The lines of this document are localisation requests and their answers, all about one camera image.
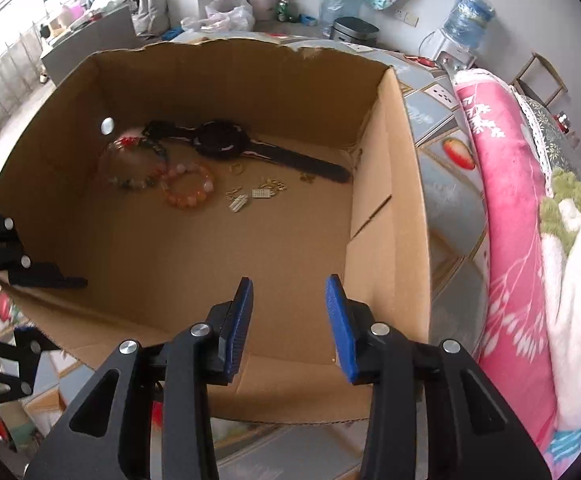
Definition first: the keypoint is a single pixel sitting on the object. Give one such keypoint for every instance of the wooden chair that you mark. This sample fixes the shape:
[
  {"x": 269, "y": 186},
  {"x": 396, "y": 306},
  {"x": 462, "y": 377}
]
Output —
[{"x": 540, "y": 60}]

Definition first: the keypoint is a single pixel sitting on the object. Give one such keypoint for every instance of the grey cabinet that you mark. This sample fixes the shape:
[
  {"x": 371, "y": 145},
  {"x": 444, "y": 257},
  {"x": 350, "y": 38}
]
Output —
[{"x": 90, "y": 45}]

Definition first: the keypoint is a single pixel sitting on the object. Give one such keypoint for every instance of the small gold clasp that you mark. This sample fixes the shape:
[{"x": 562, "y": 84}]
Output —
[{"x": 307, "y": 178}]

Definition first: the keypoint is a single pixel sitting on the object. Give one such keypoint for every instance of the green plush cloth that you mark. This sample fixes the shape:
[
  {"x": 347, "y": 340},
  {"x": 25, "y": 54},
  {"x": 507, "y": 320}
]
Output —
[{"x": 565, "y": 195}]

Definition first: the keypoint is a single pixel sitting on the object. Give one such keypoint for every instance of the blue water bottle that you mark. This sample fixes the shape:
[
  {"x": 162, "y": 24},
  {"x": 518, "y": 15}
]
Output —
[{"x": 470, "y": 17}]

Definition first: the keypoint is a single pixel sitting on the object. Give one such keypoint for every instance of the white water dispenser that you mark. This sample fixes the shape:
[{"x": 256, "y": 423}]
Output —
[{"x": 453, "y": 52}]

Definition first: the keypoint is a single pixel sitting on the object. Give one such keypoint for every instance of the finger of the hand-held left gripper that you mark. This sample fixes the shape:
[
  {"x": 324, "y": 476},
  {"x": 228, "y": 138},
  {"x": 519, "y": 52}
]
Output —
[
  {"x": 0, "y": 245},
  {"x": 25, "y": 365}
]

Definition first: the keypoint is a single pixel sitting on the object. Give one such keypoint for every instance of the brown cardboard box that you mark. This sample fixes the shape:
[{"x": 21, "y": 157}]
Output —
[{"x": 170, "y": 270}]

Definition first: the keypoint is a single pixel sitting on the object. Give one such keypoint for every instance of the small gold earrings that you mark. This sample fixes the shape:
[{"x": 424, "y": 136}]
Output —
[{"x": 262, "y": 193}]

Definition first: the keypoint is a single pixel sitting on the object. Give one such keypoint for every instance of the black wrist watch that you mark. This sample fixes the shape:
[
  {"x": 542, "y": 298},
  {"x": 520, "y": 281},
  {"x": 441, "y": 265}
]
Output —
[{"x": 218, "y": 141}]

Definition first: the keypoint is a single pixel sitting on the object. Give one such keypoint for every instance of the grey floral pillow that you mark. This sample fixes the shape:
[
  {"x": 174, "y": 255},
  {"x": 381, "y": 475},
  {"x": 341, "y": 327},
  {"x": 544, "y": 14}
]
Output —
[{"x": 550, "y": 130}]

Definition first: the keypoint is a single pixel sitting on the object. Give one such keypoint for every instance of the white plastic bag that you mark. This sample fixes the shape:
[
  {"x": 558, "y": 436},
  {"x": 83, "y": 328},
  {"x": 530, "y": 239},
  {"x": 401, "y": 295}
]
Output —
[{"x": 228, "y": 12}]

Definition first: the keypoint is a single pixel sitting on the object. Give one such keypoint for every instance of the pink floral blanket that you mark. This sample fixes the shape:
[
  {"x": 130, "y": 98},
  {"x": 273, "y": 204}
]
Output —
[{"x": 510, "y": 260}]

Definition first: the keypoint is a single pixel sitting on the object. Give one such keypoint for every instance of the empty clear water jug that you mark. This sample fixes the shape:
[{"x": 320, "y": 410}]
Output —
[{"x": 338, "y": 7}]

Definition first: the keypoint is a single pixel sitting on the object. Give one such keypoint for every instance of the white wall socket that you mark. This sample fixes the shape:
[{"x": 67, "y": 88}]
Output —
[{"x": 406, "y": 16}]

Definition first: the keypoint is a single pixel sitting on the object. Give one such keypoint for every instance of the white plush towel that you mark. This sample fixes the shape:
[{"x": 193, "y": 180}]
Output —
[{"x": 580, "y": 310}]

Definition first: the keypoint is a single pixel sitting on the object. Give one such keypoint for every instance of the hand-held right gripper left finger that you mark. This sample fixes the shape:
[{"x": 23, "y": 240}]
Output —
[{"x": 238, "y": 330}]

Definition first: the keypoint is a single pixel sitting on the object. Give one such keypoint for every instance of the green can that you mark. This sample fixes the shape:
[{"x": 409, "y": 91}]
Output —
[{"x": 283, "y": 10}]

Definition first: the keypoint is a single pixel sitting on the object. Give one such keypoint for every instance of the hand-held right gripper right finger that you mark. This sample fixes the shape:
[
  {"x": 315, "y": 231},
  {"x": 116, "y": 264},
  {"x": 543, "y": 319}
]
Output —
[{"x": 340, "y": 330}]

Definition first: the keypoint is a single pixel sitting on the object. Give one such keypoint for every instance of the small blue object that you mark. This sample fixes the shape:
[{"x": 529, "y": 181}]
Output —
[{"x": 308, "y": 20}]

